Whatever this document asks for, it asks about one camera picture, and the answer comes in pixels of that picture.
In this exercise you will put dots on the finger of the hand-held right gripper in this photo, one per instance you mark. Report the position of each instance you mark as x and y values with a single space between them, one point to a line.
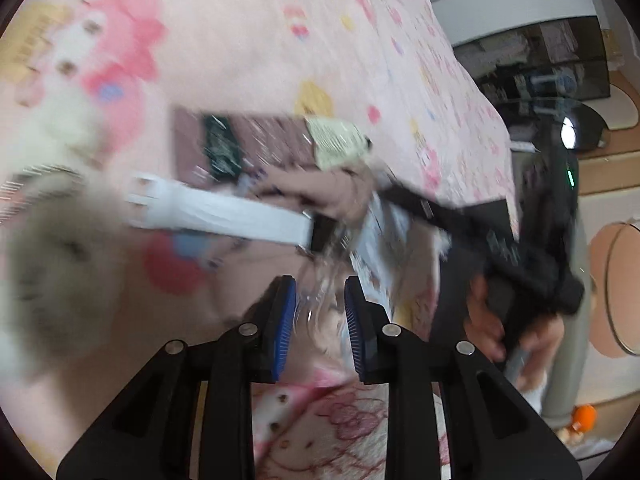
410 205

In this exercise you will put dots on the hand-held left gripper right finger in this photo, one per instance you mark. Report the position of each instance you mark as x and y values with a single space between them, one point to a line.
353 332

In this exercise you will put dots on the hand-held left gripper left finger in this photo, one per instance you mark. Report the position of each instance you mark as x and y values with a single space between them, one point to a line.
281 330

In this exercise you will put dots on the green mauve cream tube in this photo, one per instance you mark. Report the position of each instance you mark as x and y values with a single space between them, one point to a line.
280 140

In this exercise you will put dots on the person's right hand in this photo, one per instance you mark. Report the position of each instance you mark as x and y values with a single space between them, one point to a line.
482 320

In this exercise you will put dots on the clear plastic bag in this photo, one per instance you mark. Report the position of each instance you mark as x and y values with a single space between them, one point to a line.
380 245

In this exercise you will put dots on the white belt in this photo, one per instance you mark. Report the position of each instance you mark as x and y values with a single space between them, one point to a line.
225 212

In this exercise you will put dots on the orange toy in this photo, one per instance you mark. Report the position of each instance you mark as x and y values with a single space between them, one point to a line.
584 417

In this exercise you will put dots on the black glass cabinet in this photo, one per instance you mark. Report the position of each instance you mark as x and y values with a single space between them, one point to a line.
545 65

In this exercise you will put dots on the grey fluffy plush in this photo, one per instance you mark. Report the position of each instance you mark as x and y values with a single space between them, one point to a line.
55 285

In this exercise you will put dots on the pink printed blanket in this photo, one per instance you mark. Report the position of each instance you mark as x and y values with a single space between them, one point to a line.
240 45

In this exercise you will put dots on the white fluffy scrunchie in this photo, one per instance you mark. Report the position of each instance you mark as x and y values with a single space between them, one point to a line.
70 125

